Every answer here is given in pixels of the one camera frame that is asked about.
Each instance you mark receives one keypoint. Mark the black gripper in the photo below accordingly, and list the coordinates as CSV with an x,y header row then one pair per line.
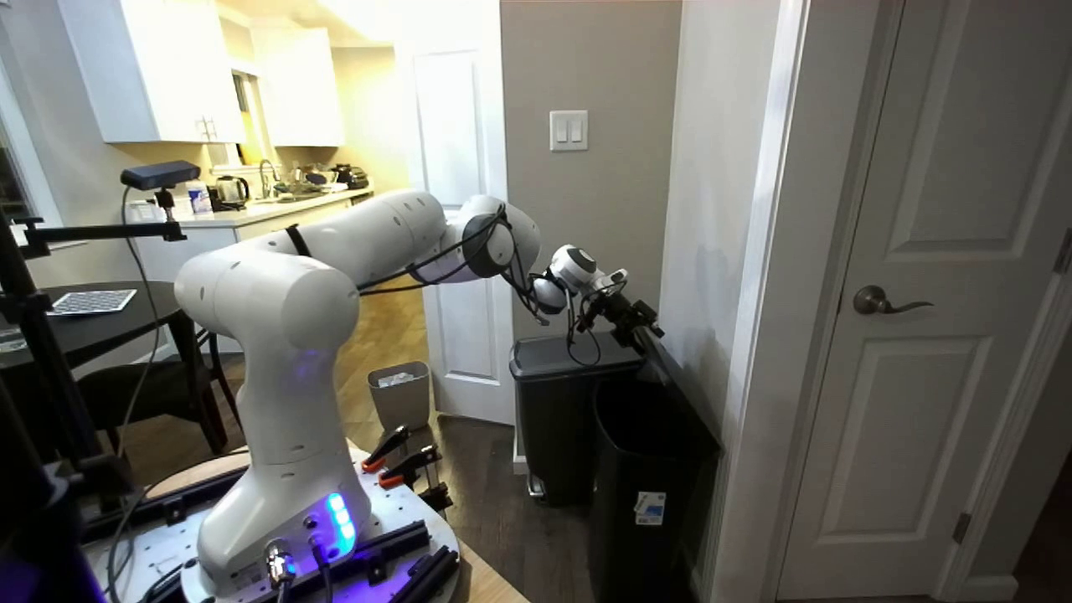
x,y
607,300

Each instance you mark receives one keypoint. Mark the black plastic trash bin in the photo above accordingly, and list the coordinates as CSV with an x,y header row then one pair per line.
x,y
651,456

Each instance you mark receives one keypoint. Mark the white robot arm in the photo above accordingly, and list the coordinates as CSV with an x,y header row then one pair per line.
x,y
293,300

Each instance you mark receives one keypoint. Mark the grey step trash can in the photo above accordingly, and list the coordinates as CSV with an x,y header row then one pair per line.
x,y
553,404

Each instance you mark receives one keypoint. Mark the small grey cardboard box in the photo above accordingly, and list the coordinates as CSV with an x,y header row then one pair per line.
x,y
401,393

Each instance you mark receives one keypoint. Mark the black orange clamp upper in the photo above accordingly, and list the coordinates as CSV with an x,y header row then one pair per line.
x,y
384,451

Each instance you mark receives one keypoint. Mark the black orange clamp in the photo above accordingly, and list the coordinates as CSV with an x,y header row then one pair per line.
x,y
384,451
410,467

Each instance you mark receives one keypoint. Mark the black orange clamp lower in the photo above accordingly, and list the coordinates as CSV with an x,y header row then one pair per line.
x,y
410,467

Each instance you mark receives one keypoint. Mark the white kitchen cabinets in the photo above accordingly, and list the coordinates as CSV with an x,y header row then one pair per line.
x,y
162,70

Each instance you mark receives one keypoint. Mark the dark table with chair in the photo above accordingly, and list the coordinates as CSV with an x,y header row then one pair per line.
x,y
179,384

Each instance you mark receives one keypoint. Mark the white wall light switch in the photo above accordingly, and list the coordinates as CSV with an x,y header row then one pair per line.
x,y
568,131

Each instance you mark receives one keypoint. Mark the grey door with handle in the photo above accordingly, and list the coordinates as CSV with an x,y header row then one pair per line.
x,y
964,211

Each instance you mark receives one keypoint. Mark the black camera on stand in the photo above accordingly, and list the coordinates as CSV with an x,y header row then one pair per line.
x,y
157,178

